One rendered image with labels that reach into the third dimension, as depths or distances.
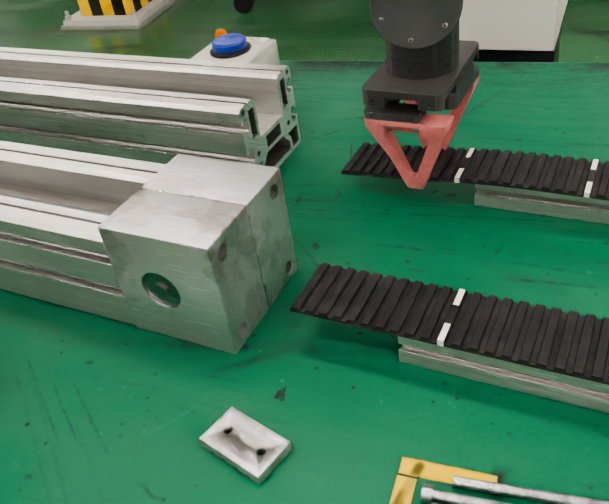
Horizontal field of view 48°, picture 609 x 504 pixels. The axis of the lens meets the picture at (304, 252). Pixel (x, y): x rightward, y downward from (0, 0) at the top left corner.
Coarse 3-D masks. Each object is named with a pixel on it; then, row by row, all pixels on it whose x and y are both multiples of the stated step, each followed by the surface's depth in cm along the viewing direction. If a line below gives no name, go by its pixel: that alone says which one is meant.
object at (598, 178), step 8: (592, 160) 56; (592, 168) 55; (600, 168) 55; (608, 168) 55; (592, 176) 54; (600, 176) 54; (608, 176) 54; (584, 184) 54; (592, 184) 53; (600, 184) 53; (608, 184) 53; (584, 192) 52; (592, 192) 53; (600, 192) 52; (608, 192) 53; (608, 200) 52
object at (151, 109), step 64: (0, 64) 81; (64, 64) 77; (128, 64) 73; (192, 64) 70; (256, 64) 68; (0, 128) 78; (64, 128) 72; (128, 128) 68; (192, 128) 64; (256, 128) 64
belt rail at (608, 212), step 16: (480, 192) 59; (496, 192) 58; (512, 192) 57; (528, 192) 56; (544, 192) 55; (512, 208) 58; (528, 208) 57; (544, 208) 56; (560, 208) 56; (576, 208) 55; (592, 208) 55; (608, 208) 55
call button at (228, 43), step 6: (222, 36) 79; (228, 36) 79; (234, 36) 78; (240, 36) 78; (216, 42) 78; (222, 42) 77; (228, 42) 77; (234, 42) 77; (240, 42) 77; (246, 42) 78; (216, 48) 77; (222, 48) 77; (228, 48) 77; (234, 48) 77; (240, 48) 77
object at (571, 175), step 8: (568, 160) 56; (576, 160) 57; (584, 160) 56; (560, 168) 56; (568, 168) 55; (576, 168) 55; (584, 168) 55; (560, 176) 55; (568, 176) 55; (576, 176) 54; (584, 176) 55; (560, 184) 54; (568, 184) 54; (576, 184) 53; (560, 192) 53; (568, 192) 53; (576, 192) 53
